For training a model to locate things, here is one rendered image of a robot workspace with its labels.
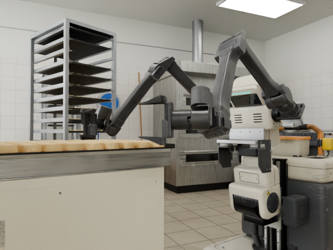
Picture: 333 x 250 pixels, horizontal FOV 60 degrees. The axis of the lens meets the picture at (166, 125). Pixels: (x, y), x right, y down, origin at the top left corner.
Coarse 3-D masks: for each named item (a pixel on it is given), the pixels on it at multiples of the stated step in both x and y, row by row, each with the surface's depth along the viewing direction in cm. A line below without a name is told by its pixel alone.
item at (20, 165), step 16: (0, 160) 71; (16, 160) 73; (32, 160) 75; (48, 160) 77; (64, 160) 80; (80, 160) 82; (96, 160) 85; (112, 160) 88; (128, 160) 91; (144, 160) 94; (160, 160) 98; (0, 176) 71; (16, 176) 73; (32, 176) 75
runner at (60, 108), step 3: (45, 108) 244; (48, 108) 240; (51, 108) 237; (54, 108) 233; (57, 108) 229; (60, 108) 226; (36, 111) 255; (39, 111) 251; (42, 111) 247; (45, 111) 244; (48, 111) 240; (51, 111) 240
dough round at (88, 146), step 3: (87, 144) 83; (90, 144) 83; (93, 144) 83; (96, 144) 83; (99, 144) 84; (102, 144) 85; (87, 147) 83; (90, 147) 83; (93, 147) 83; (96, 147) 83; (99, 147) 84; (102, 147) 85
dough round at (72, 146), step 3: (66, 144) 80; (69, 144) 80; (72, 144) 80; (75, 144) 80; (78, 144) 81; (81, 144) 81; (66, 147) 80; (69, 147) 80; (72, 147) 80; (75, 147) 80; (78, 147) 81; (81, 147) 81; (66, 150) 81; (69, 150) 80; (72, 150) 80; (75, 150) 80
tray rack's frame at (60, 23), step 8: (56, 24) 227; (72, 24) 224; (80, 24) 227; (88, 24) 232; (40, 32) 246; (48, 32) 242; (96, 32) 250; (104, 32) 243; (112, 32) 250; (32, 40) 259; (32, 48) 259; (32, 56) 259; (32, 64) 259; (32, 72) 259; (32, 80) 259; (32, 88) 258; (32, 96) 258; (32, 104) 258; (32, 112) 258; (32, 120) 258; (32, 128) 258; (32, 136) 258
